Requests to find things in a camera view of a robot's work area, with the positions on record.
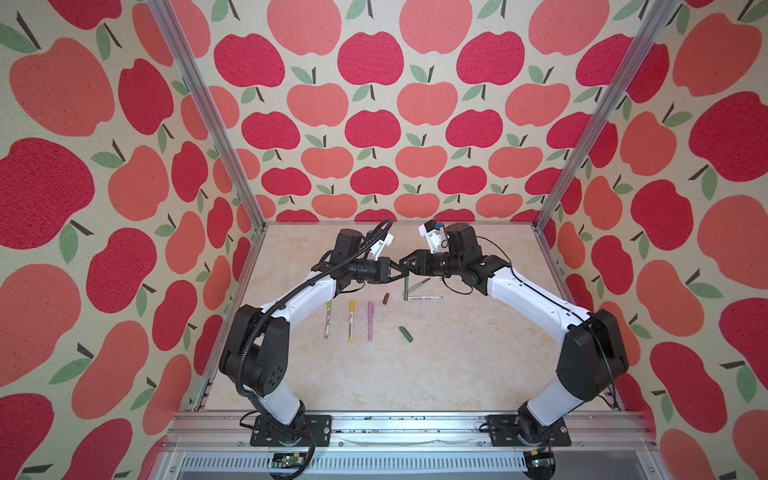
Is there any black corrugated cable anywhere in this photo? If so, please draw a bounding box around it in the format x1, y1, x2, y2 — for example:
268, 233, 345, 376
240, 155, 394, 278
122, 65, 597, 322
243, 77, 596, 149
233, 218, 395, 480

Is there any right aluminium corner post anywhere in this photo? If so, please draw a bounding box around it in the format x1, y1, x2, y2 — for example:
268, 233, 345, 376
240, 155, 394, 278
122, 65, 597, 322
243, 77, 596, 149
533, 0, 682, 234

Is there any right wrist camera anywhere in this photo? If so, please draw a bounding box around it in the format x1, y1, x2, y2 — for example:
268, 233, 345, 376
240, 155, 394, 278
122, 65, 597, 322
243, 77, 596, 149
418, 220, 445, 254

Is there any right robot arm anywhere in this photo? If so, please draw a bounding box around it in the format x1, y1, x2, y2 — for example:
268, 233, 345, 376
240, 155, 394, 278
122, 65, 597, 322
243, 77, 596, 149
401, 220, 629, 443

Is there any aluminium front rail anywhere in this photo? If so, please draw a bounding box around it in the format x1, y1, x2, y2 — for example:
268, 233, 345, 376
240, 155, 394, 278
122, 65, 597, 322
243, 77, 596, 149
147, 411, 672, 479

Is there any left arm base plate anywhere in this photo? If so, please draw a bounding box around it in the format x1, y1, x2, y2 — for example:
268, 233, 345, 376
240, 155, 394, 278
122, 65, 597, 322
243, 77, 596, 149
250, 415, 333, 448

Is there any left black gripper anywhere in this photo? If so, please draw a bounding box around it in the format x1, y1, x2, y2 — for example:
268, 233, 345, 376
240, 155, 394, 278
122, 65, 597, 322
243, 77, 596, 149
348, 259, 408, 285

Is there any grey-green pen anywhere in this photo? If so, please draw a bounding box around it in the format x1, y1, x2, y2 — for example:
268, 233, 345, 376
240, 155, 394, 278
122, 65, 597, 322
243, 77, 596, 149
408, 278, 431, 294

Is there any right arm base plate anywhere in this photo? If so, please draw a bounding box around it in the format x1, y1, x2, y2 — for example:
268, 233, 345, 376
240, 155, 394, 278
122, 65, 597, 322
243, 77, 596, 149
478, 414, 572, 447

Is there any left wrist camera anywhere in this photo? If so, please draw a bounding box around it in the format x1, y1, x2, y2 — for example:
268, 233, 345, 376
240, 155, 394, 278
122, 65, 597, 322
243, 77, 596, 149
369, 233, 394, 261

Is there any yellow-tipped white pen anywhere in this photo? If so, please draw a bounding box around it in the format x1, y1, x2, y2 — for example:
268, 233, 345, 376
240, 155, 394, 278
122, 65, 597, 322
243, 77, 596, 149
348, 300, 355, 342

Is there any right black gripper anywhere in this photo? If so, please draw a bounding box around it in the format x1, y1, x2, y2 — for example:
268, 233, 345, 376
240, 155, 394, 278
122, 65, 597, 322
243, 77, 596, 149
397, 246, 463, 278

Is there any white pen light green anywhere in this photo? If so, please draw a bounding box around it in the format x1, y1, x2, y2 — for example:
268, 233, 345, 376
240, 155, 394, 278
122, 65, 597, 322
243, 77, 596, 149
324, 300, 332, 339

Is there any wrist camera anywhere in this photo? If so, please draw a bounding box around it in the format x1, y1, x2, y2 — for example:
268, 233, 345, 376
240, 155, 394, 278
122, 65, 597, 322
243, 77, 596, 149
418, 220, 445, 254
369, 233, 394, 261

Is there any aluminium corner post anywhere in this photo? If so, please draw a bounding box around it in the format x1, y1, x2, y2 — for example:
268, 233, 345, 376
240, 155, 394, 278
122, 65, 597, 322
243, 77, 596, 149
533, 0, 682, 234
148, 0, 267, 235

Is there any dark green pen cap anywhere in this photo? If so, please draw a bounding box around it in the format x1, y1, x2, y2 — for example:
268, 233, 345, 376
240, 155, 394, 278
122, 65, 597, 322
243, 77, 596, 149
399, 326, 414, 343

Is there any left aluminium corner post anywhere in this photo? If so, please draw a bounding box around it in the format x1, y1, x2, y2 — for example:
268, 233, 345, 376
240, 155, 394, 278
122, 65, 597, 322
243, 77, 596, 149
148, 0, 267, 235

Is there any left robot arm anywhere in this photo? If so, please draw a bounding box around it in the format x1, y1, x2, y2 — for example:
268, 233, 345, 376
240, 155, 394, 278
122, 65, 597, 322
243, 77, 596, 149
219, 219, 408, 432

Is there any pink pen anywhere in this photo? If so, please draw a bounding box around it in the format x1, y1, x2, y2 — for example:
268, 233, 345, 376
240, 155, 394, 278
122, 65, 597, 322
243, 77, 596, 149
367, 300, 375, 342

